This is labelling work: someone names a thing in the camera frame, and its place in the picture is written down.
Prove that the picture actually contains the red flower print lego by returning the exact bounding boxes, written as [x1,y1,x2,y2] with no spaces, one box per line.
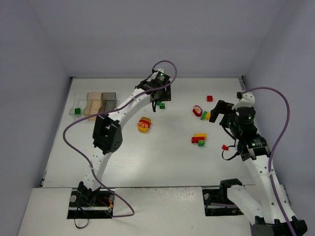
[192,105,203,117]

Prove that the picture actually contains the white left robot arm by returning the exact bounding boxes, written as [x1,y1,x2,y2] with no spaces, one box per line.
[77,69,170,207]

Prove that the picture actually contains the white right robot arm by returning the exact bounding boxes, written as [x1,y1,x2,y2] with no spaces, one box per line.
[209,100,308,236]

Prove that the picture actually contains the yellow small lego brick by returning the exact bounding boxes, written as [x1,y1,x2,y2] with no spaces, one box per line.
[204,112,211,120]

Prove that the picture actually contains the green slope lego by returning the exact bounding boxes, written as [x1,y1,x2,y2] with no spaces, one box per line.
[200,111,208,120]

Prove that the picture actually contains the yellow long lego brick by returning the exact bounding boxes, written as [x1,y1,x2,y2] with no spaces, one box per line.
[194,133,207,140]

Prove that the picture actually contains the green number two lego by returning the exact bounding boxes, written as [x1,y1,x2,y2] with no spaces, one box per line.
[197,140,205,147]

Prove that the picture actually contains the yellow striped curved lego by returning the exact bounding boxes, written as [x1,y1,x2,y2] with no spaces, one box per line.
[141,117,152,124]

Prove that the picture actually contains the red long lego brick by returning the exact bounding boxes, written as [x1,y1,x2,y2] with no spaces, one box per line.
[191,136,206,144]

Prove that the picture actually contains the red curved lego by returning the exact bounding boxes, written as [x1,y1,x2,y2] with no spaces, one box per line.
[139,119,151,128]

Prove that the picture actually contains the yellow butterfly print lego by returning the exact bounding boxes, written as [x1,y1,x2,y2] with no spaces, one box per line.
[137,123,149,133]

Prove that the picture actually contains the grey plastic container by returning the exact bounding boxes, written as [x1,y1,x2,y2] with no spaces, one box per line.
[98,92,117,113]

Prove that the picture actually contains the tan plastic container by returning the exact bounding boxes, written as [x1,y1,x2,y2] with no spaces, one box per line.
[83,92,102,116]

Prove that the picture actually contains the clear plastic container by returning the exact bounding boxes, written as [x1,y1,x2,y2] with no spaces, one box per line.
[69,92,88,116]

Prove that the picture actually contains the green lego in container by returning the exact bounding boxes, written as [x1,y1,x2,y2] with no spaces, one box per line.
[74,108,82,115]

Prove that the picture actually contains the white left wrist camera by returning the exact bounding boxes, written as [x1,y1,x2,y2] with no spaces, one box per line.
[152,68,164,76]

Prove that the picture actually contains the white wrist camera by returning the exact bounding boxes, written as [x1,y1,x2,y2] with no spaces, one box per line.
[152,68,164,76]
[232,91,255,110]

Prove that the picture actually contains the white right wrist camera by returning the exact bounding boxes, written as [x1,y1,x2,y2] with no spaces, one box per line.
[232,91,255,110]

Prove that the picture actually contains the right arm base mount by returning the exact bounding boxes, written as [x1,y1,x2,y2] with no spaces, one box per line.
[202,178,243,217]

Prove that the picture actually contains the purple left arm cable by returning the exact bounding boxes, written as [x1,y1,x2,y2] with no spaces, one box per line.
[63,60,178,218]

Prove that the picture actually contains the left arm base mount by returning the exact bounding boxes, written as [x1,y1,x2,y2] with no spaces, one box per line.
[67,189,115,219]

